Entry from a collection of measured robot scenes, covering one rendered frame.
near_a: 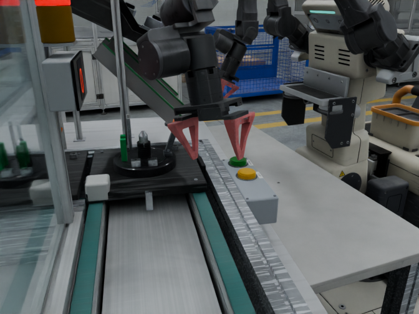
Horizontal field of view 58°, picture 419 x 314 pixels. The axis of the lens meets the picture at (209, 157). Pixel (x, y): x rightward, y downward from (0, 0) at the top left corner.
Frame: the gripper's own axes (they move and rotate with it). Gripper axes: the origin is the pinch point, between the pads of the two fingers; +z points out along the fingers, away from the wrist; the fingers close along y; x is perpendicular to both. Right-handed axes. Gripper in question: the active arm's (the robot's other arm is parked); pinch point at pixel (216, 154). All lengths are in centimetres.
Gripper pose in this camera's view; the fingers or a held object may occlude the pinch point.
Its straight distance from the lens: 65.9
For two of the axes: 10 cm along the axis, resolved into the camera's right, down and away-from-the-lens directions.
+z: 1.7, 9.6, 2.3
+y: 8.0, 0.0, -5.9
